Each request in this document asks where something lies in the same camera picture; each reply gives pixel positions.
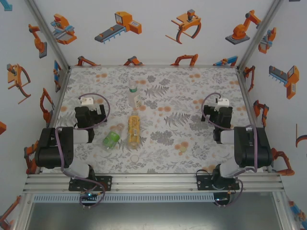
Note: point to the green label soda bottle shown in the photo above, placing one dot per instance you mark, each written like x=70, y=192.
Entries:
x=110, y=140

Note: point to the clear water bottle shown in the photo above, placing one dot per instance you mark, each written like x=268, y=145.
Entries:
x=134, y=98

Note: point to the orange juice bottle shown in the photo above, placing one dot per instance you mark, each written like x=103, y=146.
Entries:
x=134, y=129

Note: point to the pale yellow bottle cap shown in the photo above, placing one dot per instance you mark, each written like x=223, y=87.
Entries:
x=183, y=149

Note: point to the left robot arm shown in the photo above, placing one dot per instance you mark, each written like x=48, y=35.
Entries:
x=48, y=153

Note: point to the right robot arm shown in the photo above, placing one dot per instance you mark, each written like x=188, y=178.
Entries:
x=254, y=151

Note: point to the floral patterned tablecloth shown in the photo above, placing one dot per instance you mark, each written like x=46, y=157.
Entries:
x=168, y=79

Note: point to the small circuit board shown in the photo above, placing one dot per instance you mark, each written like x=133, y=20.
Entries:
x=88, y=195
x=221, y=199

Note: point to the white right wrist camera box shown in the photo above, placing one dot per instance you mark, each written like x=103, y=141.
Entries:
x=222, y=103

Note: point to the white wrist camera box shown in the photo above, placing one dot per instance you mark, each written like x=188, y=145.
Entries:
x=87, y=101
x=222, y=103

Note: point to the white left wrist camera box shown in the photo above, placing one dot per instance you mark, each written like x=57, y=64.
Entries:
x=87, y=101

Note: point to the aluminium side rail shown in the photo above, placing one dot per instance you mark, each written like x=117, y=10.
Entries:
x=246, y=95
x=60, y=100

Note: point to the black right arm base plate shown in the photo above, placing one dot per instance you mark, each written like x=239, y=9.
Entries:
x=202, y=180

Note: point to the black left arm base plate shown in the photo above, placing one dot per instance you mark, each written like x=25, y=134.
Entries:
x=105, y=182

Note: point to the grooved aluminium table rail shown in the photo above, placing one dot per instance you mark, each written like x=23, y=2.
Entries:
x=153, y=183

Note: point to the aluminium corner post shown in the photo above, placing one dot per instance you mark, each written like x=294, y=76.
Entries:
x=259, y=36
x=48, y=33

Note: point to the aluminium frame leg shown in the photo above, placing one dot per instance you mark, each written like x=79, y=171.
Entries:
x=284, y=213
x=24, y=213

